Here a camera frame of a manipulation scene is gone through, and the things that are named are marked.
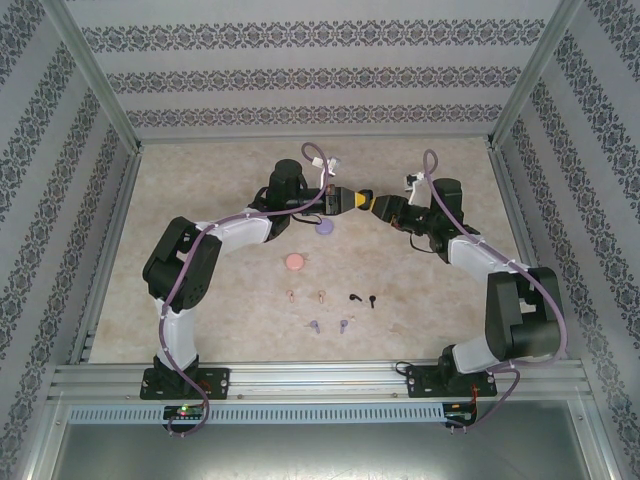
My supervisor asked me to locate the grey slotted cable duct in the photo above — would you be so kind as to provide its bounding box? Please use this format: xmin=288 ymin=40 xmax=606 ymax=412
xmin=67 ymin=403 xmax=446 ymax=424

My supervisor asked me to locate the right gripper thin black cable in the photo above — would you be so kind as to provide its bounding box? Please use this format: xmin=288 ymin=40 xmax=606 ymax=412
xmin=408 ymin=232 xmax=437 ymax=255

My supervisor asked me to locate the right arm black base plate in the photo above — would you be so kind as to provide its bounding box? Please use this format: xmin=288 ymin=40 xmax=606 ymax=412
xmin=405 ymin=364 xmax=499 ymax=400

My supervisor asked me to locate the aluminium frame post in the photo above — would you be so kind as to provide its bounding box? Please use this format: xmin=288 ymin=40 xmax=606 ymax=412
xmin=487 ymin=0 xmax=586 ymax=151
xmin=47 ymin=0 xmax=144 ymax=154

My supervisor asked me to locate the grey metal sheet panel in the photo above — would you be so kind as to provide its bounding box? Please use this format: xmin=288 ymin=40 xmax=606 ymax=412
xmin=49 ymin=399 xmax=601 ymax=480

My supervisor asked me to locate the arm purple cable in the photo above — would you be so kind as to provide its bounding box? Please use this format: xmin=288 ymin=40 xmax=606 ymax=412
xmin=422 ymin=148 xmax=571 ymax=434
xmin=162 ymin=142 xmax=346 ymax=439

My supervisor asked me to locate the short aluminium frame bar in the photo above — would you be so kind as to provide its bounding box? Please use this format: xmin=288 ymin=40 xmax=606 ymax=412
xmin=19 ymin=394 xmax=69 ymax=480
xmin=569 ymin=399 xmax=621 ymax=480

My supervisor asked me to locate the thin aluminium wall strip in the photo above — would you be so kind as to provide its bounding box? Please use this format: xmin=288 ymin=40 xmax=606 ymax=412
xmin=137 ymin=133 xmax=494 ymax=144

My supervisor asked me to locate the aluminium mounting rail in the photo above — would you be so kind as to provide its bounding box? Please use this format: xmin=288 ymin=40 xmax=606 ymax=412
xmin=47 ymin=363 xmax=586 ymax=401

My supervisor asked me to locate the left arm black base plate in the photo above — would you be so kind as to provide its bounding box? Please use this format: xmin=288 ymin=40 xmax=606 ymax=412
xmin=140 ymin=367 xmax=231 ymax=401

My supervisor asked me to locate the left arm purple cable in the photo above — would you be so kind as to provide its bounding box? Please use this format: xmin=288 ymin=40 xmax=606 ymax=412
xmin=162 ymin=142 xmax=346 ymax=439

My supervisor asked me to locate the aluminium side floor rail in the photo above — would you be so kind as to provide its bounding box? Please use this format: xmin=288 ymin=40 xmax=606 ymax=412
xmin=487 ymin=142 xmax=569 ymax=361
xmin=69 ymin=147 xmax=144 ymax=365

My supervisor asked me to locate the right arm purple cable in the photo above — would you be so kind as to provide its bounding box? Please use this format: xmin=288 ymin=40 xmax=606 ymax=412
xmin=422 ymin=148 xmax=571 ymax=434

